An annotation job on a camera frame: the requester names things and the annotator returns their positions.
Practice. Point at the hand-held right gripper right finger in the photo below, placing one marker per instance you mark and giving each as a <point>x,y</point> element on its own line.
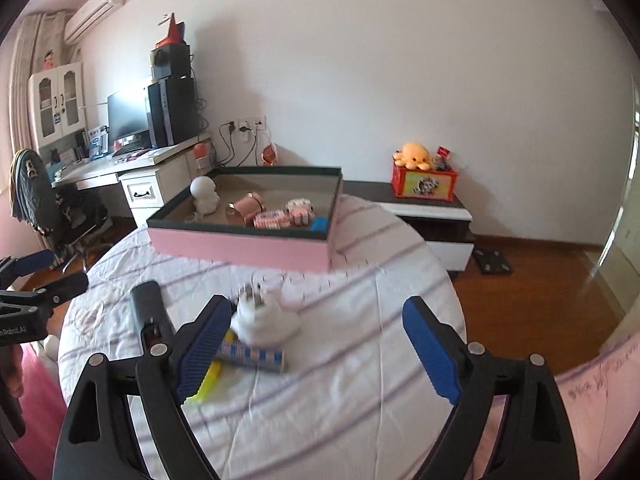
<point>432,355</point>

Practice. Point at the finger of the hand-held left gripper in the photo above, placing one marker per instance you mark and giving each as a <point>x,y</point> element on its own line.
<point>32,261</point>
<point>60,290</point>

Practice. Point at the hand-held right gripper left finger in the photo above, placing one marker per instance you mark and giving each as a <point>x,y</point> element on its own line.
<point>200,355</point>

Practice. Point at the yellow highlighter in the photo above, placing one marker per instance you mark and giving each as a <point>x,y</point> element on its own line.
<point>202,390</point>

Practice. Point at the small blue yellow box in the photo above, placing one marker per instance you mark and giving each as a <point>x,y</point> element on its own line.
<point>255,357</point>

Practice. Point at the white plug adapter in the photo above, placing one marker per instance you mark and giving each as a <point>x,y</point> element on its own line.
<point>262,320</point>

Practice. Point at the pink shallow box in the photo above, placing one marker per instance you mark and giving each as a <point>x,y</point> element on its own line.
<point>240,250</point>

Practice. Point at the pink printed block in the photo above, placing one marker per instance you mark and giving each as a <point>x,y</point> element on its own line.
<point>272,220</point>
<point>300,211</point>

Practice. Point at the white round figurine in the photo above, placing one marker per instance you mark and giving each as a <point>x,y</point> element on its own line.
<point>204,195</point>

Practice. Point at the blue plastic bar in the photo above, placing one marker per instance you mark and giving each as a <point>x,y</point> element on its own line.
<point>318,225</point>

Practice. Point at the person's left hand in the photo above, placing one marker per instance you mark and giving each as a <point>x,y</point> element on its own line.
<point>11,372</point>

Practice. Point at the black office chair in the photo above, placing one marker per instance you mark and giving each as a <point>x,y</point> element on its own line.
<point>82,220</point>

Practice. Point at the grey printed jacket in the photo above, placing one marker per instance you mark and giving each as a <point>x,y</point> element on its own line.
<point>30,190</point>

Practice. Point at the black floor scale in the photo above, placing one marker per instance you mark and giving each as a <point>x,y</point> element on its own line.
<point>492,261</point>

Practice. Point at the white desk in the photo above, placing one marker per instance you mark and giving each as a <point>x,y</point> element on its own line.
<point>100,167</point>

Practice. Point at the white drawer unit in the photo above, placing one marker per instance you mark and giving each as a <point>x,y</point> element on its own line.
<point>145,195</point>

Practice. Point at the black white low cabinet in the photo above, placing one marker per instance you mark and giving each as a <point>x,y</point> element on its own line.
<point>430,220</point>

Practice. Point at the blue carton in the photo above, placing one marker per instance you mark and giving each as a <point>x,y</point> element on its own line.
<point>98,142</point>

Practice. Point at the white glass-door cabinet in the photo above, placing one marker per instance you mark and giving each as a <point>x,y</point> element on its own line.
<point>57,105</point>

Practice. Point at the red printed storage box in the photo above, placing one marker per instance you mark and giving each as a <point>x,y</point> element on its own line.
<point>425,182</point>

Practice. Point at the black computer monitor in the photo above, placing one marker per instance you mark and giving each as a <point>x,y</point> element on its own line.
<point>127,115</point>

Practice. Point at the pink bed cover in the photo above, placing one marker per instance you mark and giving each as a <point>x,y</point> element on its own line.
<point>600,420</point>

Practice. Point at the red cap bottle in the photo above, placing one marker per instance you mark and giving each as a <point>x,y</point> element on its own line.
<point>201,155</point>

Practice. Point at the orange octopus plush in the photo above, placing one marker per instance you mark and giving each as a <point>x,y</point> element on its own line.
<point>412,156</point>

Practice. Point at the small doll figure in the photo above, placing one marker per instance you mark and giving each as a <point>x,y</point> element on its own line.
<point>48,60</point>

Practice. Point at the black computer tower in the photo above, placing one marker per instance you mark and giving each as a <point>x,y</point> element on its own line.
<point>172,112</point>

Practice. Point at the orange bagged figure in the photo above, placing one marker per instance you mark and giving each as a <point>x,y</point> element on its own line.
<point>270,155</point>

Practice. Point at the black speaker box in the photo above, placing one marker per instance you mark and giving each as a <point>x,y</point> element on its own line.
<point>172,62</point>

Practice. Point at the white air conditioner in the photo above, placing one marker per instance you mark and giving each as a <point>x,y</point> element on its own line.
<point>95,10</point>

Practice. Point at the red desk calendar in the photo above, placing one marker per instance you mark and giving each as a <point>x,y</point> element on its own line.
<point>172,32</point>

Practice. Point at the wall power outlets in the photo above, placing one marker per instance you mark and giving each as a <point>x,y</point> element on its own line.
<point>245,124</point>

